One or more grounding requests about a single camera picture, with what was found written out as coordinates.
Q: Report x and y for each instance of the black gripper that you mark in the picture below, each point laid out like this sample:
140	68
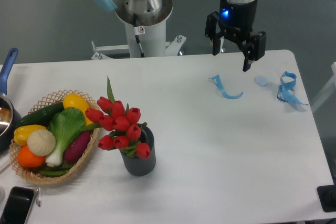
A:
236	25

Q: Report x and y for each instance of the red tulip bouquet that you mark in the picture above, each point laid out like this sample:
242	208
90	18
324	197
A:
122	124

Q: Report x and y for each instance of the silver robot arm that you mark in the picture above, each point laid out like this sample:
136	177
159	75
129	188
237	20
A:
145	25

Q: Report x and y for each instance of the dark grey ribbed vase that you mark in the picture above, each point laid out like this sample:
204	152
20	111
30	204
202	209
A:
140	160

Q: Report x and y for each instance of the curved blue tape strip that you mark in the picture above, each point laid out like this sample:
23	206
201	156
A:
217	81

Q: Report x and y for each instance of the small blue cap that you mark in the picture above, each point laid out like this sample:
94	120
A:
261	81

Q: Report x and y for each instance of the tangled blue tape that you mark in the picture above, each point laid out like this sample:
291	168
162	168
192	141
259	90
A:
286	90

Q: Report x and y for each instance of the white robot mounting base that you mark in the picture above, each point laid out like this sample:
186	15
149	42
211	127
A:
143	41

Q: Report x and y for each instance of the yellow squash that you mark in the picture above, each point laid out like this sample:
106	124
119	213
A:
74	100

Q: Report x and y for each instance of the black device at edge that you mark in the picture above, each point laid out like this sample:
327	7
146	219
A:
327	197

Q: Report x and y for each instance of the green bok choy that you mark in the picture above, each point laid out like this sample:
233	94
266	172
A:
65	127

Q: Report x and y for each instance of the purple sweet potato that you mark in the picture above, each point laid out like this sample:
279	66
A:
77	148

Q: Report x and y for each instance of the green cucumber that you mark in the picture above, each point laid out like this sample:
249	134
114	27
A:
41	116

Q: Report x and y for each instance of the white steamed bun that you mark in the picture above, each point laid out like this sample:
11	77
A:
41	142

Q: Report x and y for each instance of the green pea pods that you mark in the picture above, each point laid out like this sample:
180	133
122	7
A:
54	171

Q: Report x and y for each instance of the yellow bell pepper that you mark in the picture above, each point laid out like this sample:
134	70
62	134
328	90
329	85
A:
22	133

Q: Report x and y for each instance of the orange fruit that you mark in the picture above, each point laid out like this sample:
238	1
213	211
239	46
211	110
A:
27	159

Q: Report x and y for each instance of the clear pen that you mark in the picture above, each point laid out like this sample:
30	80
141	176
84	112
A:
39	196

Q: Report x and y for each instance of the black smartphone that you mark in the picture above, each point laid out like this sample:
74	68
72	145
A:
18	205

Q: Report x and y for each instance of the blue handled saucepan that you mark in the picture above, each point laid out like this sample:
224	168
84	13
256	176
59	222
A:
9	116

